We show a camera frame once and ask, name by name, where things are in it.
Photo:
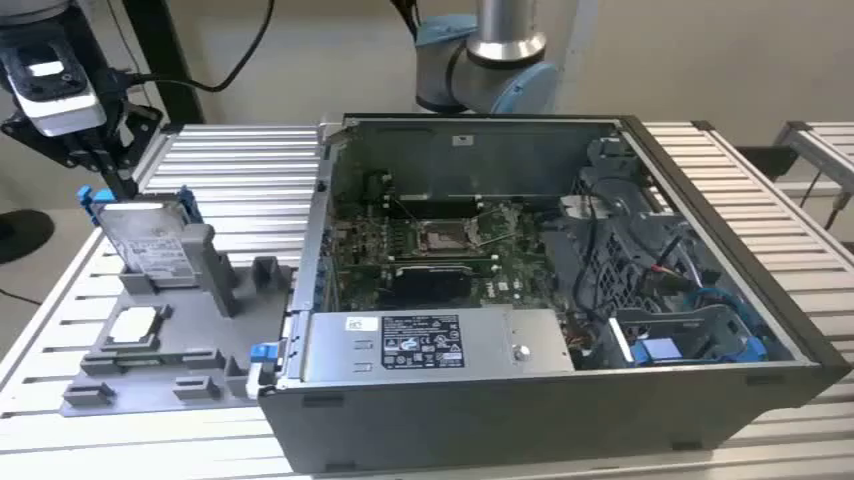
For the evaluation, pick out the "CPU socket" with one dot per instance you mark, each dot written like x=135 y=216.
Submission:
x=444 y=235

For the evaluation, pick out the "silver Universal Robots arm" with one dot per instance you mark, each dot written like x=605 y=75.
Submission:
x=508 y=30

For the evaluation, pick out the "black RAM slot bank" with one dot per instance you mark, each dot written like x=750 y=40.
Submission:
x=434 y=205

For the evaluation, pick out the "grey disk bay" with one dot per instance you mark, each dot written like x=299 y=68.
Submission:
x=674 y=320

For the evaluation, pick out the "hard disk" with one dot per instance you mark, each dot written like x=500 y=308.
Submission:
x=150 y=245

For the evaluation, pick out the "white case sticker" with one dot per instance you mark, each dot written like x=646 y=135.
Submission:
x=462 y=140

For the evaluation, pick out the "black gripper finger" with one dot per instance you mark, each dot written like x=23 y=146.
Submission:
x=143 y=132
x=57 y=152

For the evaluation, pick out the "grey metal drive cage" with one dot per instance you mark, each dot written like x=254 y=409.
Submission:
x=601 y=250

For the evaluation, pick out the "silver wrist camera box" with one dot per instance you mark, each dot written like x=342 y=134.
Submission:
x=54 y=95

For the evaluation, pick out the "grey parts rack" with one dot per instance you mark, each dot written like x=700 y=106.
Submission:
x=194 y=345

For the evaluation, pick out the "silver power supply unit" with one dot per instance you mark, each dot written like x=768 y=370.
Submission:
x=481 y=345

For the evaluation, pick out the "black upright post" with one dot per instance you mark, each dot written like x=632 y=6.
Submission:
x=170 y=50

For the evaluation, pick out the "metal slat side table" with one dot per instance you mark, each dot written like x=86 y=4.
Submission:
x=824 y=145

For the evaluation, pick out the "open black PC case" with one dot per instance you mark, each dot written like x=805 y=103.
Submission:
x=481 y=425

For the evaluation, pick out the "blue disk carrier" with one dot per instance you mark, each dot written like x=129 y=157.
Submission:
x=657 y=350

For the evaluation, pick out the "black graphics card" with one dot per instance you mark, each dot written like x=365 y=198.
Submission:
x=430 y=285

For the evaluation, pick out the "blue case latch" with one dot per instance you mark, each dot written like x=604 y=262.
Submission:
x=262 y=352

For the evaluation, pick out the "green motherboard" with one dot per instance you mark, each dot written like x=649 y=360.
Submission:
x=514 y=280

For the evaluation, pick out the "green RAM stick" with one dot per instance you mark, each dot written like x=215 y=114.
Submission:
x=143 y=357

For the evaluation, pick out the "silver CPU chip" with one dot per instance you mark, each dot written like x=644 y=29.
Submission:
x=135 y=322

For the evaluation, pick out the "black table bracket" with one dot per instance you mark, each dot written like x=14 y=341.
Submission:
x=768 y=160

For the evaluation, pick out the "black round stand base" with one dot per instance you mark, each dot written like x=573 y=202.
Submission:
x=23 y=235

